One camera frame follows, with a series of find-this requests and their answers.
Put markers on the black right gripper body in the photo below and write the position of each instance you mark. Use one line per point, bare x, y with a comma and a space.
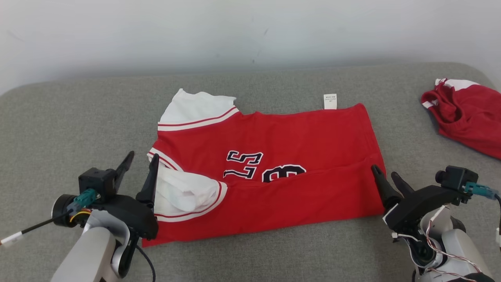
419, 205

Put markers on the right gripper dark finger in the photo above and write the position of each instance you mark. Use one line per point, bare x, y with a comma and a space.
385, 192
401, 184

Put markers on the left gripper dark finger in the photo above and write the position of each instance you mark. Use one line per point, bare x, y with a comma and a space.
123, 172
150, 188

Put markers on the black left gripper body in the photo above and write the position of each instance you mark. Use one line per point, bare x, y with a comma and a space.
129, 217

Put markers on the red shorts with white stripe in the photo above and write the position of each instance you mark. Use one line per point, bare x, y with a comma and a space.
469, 121

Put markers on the red numbered basketball jersey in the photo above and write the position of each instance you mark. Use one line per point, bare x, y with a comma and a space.
293, 137

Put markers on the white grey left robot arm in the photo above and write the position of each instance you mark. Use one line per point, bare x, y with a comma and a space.
90, 254

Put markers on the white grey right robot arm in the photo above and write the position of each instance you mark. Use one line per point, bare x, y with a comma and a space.
458, 246

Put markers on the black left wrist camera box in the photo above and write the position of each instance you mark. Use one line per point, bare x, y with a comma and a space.
96, 181

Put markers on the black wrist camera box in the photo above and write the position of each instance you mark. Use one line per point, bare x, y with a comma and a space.
458, 178
96, 181

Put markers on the teal left camera connector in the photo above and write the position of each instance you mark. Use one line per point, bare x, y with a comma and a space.
84, 199

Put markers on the teal camera connector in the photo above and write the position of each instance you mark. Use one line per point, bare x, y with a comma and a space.
479, 190
84, 199

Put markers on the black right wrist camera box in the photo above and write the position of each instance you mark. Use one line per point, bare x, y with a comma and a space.
458, 178

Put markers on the teal right camera connector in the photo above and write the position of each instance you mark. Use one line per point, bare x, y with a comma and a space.
479, 190

